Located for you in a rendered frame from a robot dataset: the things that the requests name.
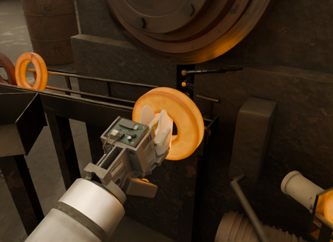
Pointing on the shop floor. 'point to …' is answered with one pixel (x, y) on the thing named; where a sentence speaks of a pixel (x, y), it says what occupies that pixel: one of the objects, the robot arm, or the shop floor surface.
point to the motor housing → (249, 230)
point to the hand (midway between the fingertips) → (166, 116)
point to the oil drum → (50, 25)
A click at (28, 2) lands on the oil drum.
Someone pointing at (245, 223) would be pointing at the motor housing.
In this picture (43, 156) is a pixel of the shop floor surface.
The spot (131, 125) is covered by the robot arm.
